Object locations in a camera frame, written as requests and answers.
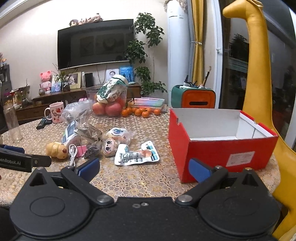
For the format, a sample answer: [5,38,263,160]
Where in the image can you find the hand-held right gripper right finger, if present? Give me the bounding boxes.
[175,158,266,207]

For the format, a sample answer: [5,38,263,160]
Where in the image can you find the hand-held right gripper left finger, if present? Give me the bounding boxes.
[22,158,115,207]

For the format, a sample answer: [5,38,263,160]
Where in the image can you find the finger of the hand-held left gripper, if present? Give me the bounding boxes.
[31,155,52,168]
[0,144,25,154]

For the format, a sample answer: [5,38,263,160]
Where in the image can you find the yellow duck toy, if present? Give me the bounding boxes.
[46,142,69,160]

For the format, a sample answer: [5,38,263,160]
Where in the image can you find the dark snack packet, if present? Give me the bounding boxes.
[84,141,102,159]

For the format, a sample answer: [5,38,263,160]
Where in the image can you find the pink binder clip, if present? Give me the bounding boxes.
[76,145,87,158]

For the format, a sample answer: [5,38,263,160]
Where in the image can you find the red cardboard box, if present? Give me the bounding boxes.
[168,108,278,183]

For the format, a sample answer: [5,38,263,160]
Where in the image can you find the white cable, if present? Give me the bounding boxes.
[68,144,78,168]

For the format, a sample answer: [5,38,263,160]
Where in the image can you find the foil packet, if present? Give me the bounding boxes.
[76,123,103,144]

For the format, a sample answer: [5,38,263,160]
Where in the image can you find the white blue labelled packet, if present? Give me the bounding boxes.
[62,120,81,146]

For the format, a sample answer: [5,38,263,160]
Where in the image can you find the round pastry packet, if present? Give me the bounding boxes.
[105,127,135,146]

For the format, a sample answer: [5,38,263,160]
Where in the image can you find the white teal snack packet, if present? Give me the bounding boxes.
[114,140,160,166]

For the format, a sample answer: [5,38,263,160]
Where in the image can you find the gold patterned desktop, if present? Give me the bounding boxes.
[0,107,281,209]

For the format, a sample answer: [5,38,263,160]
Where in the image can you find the tall clear glass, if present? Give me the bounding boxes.
[3,106,23,143]

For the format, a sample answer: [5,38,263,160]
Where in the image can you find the black remote control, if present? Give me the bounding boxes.
[36,117,53,130]

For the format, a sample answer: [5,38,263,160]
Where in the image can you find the pink mug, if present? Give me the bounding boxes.
[44,102,65,124]

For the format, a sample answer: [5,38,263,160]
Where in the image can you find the clear bag of dark items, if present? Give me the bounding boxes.
[60,100,93,124]

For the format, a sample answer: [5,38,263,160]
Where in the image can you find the red apple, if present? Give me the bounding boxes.
[106,102,123,117]
[92,102,107,116]

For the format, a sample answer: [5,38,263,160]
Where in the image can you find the dark shelf unit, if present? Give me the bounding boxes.
[0,53,12,93]

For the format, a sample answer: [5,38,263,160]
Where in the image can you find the green orange desk organizer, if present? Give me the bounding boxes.
[171,85,216,109]

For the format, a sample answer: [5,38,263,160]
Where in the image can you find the pile of tangerines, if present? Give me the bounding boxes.
[121,107,161,118]

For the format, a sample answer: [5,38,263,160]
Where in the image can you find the wooden television cabinet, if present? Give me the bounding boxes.
[15,82,142,121]

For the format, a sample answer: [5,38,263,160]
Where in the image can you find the pink bear plush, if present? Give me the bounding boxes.
[39,71,53,94]

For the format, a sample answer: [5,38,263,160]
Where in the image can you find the green white snack bag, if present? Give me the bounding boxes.
[96,74,128,104]

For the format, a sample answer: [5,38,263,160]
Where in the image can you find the pastel plastic case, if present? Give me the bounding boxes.
[132,98,167,114]

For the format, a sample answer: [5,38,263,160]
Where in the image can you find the small grass plant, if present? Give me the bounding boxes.
[52,62,78,92]

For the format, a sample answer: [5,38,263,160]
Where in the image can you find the black speaker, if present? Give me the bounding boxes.
[84,72,94,88]

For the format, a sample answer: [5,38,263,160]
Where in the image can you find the portrait photo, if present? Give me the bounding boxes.
[105,69,120,83]

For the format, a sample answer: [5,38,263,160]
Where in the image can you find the blue printed card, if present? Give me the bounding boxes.
[119,66,134,83]

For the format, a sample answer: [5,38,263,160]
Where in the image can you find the white framed glass door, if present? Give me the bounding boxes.
[211,0,296,144]

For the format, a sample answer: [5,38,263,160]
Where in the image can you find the white standing air conditioner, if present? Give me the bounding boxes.
[166,0,193,108]

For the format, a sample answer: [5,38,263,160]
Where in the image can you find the black television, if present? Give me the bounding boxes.
[57,19,135,70]

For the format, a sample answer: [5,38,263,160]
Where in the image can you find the tall green potted plant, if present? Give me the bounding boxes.
[124,13,168,96]

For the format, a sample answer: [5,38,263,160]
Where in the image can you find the yellow curtain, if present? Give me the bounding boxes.
[191,0,205,88]

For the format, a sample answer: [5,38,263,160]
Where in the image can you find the pink doll figurines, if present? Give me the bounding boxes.
[79,13,104,25]

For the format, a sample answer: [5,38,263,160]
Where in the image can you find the wooden photo frame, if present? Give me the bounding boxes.
[69,72,82,90]

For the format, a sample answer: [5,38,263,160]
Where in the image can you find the long-handled brush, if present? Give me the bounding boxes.
[203,66,212,88]

